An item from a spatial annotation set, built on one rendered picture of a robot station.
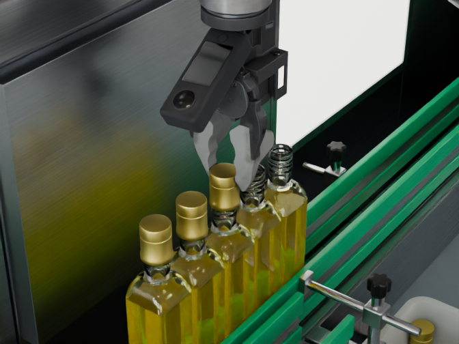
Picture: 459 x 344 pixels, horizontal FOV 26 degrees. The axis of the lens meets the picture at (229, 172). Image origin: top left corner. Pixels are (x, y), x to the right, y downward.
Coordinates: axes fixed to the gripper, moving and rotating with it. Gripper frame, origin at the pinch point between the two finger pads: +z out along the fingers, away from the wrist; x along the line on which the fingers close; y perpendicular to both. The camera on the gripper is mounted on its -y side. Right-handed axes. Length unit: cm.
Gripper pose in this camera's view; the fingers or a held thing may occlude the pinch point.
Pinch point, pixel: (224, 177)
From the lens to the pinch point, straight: 111.7
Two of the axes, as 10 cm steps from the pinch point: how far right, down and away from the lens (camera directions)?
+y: 5.8, -4.4, 6.9
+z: 0.0, 8.4, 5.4
